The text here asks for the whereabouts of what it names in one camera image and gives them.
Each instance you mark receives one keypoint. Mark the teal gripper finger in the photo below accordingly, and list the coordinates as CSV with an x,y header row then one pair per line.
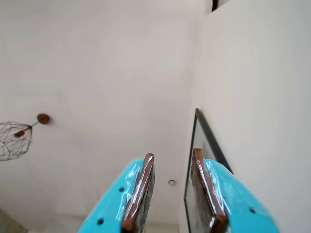
x,y
114,199
238,208

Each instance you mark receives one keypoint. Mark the round wooden ceiling mount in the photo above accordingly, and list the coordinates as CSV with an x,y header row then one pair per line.
x,y
43,118

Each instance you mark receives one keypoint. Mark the dark vertical frame bar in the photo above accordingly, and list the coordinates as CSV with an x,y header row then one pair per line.
x,y
214,4

